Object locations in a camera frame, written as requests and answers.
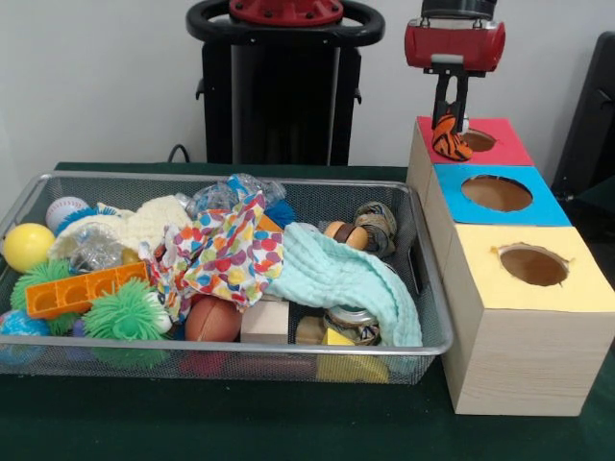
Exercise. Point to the brown yellow striped bee toy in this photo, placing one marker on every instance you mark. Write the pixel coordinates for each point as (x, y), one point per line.
(351, 234)

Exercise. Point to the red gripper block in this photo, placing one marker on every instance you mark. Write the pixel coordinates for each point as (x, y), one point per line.
(456, 45)

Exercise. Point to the mint green quilted cloth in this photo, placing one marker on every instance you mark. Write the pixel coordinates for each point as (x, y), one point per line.
(346, 278)

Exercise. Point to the silver drinks can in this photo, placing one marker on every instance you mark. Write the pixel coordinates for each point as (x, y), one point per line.
(379, 225)

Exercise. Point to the green spiky ball with eyes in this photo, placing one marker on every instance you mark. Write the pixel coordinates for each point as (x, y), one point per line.
(125, 312)

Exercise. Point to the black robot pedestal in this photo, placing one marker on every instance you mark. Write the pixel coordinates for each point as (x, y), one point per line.
(278, 96)

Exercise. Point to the wooden box with three holes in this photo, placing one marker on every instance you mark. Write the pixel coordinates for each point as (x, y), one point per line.
(523, 365)

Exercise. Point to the orange tiger plush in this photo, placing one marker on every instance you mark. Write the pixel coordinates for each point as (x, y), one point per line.
(449, 139)

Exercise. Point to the colourful dotted cloth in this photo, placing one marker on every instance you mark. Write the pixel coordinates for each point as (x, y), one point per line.
(226, 254)

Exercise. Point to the black flat panel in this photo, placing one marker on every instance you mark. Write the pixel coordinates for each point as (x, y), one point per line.
(591, 120)

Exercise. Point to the white baseball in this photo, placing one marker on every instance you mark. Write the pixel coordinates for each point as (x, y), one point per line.
(65, 211)

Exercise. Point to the yellow ball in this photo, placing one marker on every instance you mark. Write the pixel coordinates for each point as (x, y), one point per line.
(29, 247)

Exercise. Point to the orange building block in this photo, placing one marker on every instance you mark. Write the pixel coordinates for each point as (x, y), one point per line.
(72, 293)

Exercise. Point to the cream knitted cloth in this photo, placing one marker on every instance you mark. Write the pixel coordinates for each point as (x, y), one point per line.
(149, 221)

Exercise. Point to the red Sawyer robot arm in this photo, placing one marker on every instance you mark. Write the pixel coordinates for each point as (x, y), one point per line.
(461, 7)

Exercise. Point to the dark green table cloth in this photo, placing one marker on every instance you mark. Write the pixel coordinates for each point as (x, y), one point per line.
(240, 422)
(603, 189)

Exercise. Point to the brown toy football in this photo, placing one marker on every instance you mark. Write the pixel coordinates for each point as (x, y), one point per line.
(211, 321)

